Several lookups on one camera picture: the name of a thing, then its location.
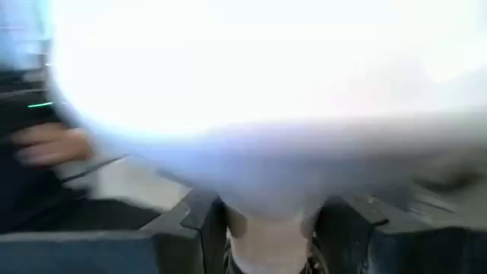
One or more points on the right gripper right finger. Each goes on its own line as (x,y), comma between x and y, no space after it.
(399,253)

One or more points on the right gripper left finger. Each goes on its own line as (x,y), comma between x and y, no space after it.
(95,255)

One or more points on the person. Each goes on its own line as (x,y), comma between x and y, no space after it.
(34,198)

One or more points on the white LED lightbulb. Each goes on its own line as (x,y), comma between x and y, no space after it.
(243,76)

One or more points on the person's hand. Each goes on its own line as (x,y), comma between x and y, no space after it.
(53,144)

